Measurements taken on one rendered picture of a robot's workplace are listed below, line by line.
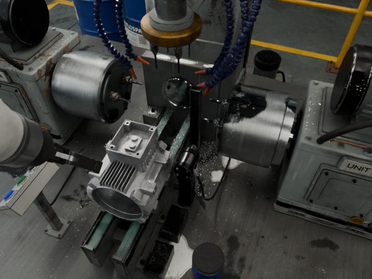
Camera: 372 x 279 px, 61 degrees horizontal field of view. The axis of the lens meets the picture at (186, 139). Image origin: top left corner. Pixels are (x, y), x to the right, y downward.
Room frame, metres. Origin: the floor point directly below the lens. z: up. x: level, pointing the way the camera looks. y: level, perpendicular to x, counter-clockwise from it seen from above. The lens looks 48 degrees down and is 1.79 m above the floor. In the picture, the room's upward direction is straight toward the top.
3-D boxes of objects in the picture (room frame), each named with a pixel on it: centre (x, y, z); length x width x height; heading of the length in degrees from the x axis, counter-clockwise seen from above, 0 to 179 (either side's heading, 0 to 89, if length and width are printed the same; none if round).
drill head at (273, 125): (0.72, -0.26, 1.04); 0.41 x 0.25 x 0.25; 70
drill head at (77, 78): (0.96, 0.39, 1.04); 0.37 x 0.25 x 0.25; 70
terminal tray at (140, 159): (0.58, 0.15, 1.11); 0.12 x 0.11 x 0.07; 161
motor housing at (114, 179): (0.54, 0.16, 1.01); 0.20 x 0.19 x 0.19; 161
